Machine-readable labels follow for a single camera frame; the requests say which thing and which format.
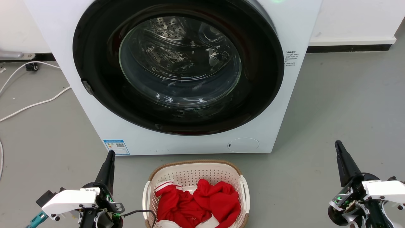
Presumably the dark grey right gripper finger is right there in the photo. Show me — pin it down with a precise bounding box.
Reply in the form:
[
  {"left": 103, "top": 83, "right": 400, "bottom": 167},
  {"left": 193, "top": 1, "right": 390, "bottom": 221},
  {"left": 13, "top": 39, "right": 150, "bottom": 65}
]
[{"left": 334, "top": 140, "right": 363, "bottom": 187}]

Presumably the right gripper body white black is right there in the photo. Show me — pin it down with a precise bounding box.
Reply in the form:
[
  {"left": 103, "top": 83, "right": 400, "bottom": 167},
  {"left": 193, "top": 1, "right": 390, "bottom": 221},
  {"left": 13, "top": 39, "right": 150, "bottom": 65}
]
[{"left": 327, "top": 173, "right": 405, "bottom": 228}]

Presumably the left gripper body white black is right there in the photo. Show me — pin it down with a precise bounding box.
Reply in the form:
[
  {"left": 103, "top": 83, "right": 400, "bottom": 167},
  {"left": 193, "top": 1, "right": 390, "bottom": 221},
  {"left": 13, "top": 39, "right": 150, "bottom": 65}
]
[{"left": 41, "top": 182, "right": 125, "bottom": 228}]

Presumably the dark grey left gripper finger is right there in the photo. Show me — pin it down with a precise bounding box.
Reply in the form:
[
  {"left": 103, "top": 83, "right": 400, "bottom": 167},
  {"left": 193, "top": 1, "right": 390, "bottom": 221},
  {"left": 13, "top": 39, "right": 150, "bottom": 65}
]
[{"left": 95, "top": 150, "right": 116, "bottom": 194}]

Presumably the white plastic laundry basket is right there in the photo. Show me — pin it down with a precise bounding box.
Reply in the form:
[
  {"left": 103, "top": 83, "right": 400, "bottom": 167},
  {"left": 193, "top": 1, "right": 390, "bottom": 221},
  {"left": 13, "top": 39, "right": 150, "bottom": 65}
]
[{"left": 142, "top": 159, "right": 250, "bottom": 228}]

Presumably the blue energy label sticker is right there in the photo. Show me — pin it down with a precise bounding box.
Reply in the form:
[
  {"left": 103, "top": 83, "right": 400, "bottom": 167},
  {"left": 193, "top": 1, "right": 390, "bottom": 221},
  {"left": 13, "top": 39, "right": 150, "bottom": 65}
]
[{"left": 103, "top": 139, "right": 130, "bottom": 155}]

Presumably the white front-load washing machine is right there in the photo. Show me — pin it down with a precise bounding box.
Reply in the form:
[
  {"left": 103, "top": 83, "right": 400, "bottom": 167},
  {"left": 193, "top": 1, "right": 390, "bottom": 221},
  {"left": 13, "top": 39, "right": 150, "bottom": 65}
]
[{"left": 24, "top": 0, "right": 323, "bottom": 156}]

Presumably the round white filter cover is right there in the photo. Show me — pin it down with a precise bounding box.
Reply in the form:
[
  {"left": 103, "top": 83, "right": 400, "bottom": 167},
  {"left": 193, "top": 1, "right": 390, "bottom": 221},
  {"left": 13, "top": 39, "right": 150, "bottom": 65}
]
[{"left": 227, "top": 137, "right": 260, "bottom": 153}]

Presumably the red garment with white stripes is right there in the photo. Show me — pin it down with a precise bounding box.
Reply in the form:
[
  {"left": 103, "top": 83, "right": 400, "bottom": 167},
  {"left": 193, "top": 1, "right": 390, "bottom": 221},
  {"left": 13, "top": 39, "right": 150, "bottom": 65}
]
[{"left": 154, "top": 179, "right": 241, "bottom": 228}]

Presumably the small printed text sticker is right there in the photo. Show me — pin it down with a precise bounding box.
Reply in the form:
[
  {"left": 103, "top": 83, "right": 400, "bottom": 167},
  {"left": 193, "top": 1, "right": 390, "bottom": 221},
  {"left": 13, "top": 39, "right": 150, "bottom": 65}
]
[{"left": 285, "top": 50, "right": 299, "bottom": 67}]

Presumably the round black glass washer door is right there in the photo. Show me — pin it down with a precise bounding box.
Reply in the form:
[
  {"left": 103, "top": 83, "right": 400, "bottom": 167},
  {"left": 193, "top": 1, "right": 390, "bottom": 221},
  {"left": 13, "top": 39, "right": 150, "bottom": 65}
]
[{"left": 72, "top": 0, "right": 285, "bottom": 136}]

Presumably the grey metal bar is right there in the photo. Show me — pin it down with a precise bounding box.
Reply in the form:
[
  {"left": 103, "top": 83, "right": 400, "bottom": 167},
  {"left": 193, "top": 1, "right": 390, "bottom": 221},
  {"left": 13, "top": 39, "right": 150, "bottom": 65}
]
[{"left": 0, "top": 49, "right": 36, "bottom": 60}]

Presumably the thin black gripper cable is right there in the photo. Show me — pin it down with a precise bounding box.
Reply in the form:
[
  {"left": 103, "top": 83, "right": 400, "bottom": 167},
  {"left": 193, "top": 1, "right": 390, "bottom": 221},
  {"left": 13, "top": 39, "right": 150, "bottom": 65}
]
[{"left": 122, "top": 209, "right": 158, "bottom": 228}]

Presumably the grey washer door handle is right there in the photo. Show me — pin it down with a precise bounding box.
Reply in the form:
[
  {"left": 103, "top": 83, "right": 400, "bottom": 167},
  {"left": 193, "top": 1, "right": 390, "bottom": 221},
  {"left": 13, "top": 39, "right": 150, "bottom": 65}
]
[{"left": 81, "top": 79, "right": 95, "bottom": 96}]

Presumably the white wall ledge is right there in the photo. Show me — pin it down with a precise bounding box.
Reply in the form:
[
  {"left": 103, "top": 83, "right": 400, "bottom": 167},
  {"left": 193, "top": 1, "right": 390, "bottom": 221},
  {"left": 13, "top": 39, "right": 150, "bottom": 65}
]
[{"left": 308, "top": 36, "right": 396, "bottom": 47}]

